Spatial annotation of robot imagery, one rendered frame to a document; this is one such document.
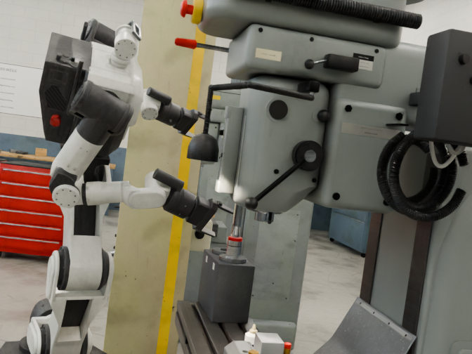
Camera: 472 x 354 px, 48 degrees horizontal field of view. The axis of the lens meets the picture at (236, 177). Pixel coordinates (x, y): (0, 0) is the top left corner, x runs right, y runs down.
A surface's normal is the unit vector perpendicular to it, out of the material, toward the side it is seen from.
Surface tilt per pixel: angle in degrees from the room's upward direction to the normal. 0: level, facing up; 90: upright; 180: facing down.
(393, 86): 90
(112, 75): 34
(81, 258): 60
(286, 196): 118
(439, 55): 90
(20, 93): 90
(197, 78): 90
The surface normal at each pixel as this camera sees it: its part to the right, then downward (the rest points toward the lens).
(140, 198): 0.14, 0.52
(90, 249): 0.48, -0.40
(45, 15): 0.21, 0.08
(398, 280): -0.97, -0.11
